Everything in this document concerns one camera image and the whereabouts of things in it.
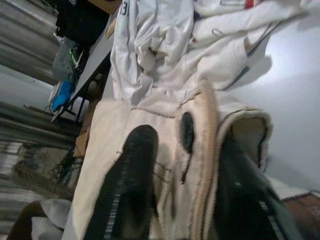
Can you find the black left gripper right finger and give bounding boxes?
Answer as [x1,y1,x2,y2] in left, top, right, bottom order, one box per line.
[213,134,305,240]

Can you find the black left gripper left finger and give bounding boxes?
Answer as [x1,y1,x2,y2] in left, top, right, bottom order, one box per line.
[84,124,160,240]

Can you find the cream fleece garment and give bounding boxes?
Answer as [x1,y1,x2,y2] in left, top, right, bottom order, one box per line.
[61,79,274,240]

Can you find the brown printed cloth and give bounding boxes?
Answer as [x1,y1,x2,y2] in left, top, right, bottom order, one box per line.
[281,190,320,240]

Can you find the white crumpled cloth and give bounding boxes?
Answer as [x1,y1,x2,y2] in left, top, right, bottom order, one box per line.
[31,198,73,240]

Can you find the brown rounded seat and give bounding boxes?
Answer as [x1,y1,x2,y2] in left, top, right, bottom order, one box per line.
[7,199,51,240]

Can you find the white table black legs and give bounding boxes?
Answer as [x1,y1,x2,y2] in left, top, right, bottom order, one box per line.
[51,0,320,201]

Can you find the blue plastic item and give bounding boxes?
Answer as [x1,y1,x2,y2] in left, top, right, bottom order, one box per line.
[51,79,74,113]

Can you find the white jersey dark lettering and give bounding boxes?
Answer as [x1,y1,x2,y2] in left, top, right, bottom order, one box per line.
[110,0,198,106]

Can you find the white hooded sweatshirt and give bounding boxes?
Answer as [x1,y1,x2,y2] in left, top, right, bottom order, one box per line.
[139,0,320,118]

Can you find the black box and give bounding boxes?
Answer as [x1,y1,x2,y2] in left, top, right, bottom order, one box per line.
[55,0,111,46]

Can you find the grey pleated curtain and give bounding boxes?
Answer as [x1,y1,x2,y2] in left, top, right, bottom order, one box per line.
[0,0,83,201]

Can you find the white device green wires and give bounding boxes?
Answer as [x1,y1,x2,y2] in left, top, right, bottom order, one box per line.
[51,37,85,81]

